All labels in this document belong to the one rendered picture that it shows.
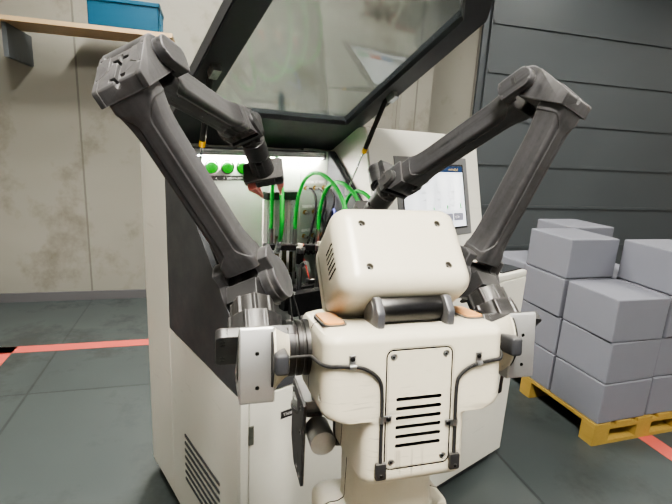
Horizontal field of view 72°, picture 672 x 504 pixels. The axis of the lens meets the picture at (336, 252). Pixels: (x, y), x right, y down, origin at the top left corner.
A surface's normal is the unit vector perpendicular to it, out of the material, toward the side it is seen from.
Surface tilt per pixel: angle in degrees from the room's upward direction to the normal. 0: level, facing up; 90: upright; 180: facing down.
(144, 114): 107
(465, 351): 82
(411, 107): 90
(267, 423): 90
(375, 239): 47
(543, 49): 90
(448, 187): 76
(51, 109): 90
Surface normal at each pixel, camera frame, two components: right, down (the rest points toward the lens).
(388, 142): 0.61, -0.02
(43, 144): 0.26, 0.24
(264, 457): 0.61, 0.22
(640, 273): -0.96, 0.01
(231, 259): 0.04, 0.51
